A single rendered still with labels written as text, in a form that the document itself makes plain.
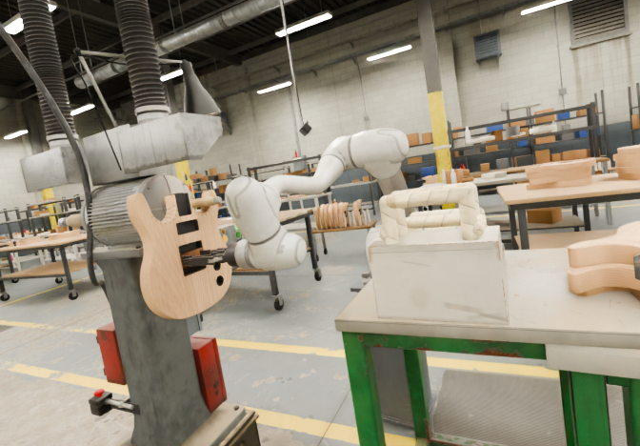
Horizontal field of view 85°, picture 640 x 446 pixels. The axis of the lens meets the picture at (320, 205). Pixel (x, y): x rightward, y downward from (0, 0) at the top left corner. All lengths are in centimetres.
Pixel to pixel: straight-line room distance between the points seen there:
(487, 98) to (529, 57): 145
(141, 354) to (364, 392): 97
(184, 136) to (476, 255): 85
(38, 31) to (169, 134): 84
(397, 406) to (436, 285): 129
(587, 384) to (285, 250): 69
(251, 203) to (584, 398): 80
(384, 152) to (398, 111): 1104
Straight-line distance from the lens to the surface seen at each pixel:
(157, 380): 165
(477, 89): 1208
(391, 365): 192
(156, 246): 116
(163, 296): 117
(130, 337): 166
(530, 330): 82
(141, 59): 135
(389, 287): 83
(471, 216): 77
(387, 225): 80
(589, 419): 93
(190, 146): 114
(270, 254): 97
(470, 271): 78
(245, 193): 89
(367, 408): 100
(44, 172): 179
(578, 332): 82
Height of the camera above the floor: 128
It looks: 5 degrees down
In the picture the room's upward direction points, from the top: 9 degrees counter-clockwise
